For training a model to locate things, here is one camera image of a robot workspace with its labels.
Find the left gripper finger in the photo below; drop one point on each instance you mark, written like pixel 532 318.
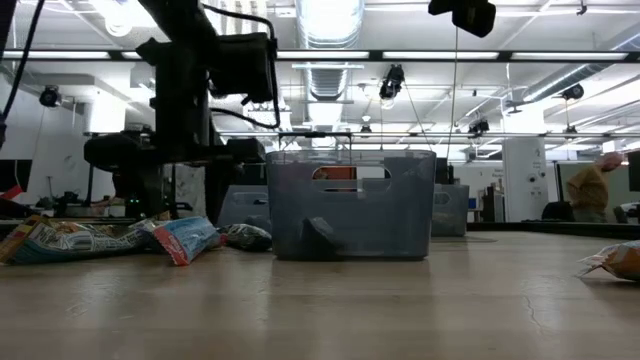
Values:
pixel 217 190
pixel 142 187

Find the blue red-ended granola bar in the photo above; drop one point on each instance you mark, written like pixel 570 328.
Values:
pixel 187 237

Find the green and blue granola bar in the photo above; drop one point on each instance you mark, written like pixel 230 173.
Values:
pixel 75 242

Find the dark blue Chewy bar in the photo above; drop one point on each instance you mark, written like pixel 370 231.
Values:
pixel 320 237
pixel 247 237

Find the blue orange-ended granola bar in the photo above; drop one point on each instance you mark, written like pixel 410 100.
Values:
pixel 617 260

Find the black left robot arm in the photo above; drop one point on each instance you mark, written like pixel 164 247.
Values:
pixel 175 20

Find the white draped sheet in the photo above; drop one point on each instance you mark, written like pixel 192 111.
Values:
pixel 189 187

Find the grey translucent plastic bin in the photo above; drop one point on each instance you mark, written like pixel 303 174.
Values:
pixel 390 225
pixel 245 210
pixel 452 215

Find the black ceiling spotlight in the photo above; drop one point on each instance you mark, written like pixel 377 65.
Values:
pixel 479 126
pixel 392 82
pixel 572 91
pixel 50 95

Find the orange background object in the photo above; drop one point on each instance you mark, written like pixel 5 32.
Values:
pixel 340 173

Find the white square pillar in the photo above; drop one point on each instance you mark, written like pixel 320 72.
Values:
pixel 522 165

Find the person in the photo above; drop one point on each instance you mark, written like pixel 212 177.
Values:
pixel 590 190

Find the black office chair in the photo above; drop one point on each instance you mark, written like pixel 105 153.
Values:
pixel 557 212

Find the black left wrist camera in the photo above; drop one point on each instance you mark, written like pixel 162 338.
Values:
pixel 242 65

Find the black wall monitor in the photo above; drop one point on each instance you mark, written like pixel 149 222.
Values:
pixel 635 170
pixel 15 175

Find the silver ventilation duct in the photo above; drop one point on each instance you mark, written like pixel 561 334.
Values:
pixel 327 30

